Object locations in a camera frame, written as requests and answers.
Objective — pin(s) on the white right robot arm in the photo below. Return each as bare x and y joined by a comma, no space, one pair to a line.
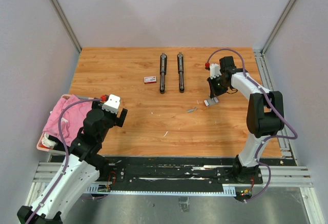
262,125

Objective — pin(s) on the small white staple tray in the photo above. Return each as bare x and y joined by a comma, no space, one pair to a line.
211,101

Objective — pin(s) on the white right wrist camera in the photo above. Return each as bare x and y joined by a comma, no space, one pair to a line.
214,71

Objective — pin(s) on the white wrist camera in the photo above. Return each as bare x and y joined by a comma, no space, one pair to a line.
112,104
214,71

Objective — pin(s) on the pink cloth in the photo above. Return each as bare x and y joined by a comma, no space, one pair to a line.
71,121

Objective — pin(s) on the red white staple box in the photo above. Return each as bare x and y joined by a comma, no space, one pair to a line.
150,79

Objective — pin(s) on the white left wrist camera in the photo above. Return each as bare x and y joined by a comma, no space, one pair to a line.
112,104

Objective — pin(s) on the pink plastic basket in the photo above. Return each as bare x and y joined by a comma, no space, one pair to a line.
50,143

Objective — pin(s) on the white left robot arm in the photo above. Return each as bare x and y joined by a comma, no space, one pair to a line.
82,164

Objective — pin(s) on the black stapler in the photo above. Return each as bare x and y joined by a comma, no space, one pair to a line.
163,71
180,63

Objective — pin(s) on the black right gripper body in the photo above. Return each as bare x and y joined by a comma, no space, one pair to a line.
217,86

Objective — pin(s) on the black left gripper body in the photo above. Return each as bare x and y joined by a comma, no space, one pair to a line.
109,117

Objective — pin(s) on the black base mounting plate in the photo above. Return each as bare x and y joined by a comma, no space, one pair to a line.
174,174

